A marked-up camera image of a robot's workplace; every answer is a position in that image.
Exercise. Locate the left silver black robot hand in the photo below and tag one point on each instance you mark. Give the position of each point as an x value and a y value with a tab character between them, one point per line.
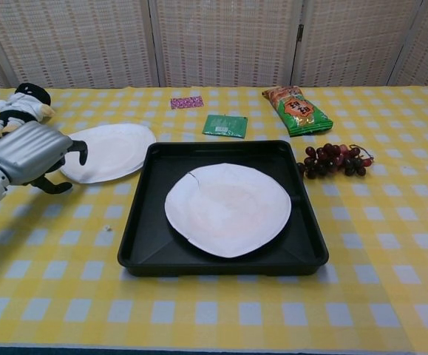
29	151

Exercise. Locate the white paper plate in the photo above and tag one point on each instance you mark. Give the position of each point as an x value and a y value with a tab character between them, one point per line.
114	151

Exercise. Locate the white paper plate cracked rim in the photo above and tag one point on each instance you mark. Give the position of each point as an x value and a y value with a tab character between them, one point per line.
228	211

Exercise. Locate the black square plastic tray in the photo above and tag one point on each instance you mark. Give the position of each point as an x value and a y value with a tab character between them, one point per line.
154	166

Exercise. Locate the black white plush doll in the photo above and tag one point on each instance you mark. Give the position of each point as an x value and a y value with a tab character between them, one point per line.
17	105

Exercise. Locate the pink patterned small packet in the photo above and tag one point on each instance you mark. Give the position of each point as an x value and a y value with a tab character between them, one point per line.
187	102

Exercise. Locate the green sachet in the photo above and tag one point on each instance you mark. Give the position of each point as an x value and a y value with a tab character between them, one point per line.
224	125

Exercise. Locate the beige woven folding screen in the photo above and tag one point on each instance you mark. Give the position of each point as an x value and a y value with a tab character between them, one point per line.
221	40

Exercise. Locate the orange green snack bag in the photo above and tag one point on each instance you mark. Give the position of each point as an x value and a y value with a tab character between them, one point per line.
296	111

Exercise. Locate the dark red grape bunch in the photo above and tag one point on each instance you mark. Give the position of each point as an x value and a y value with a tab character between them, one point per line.
332	161

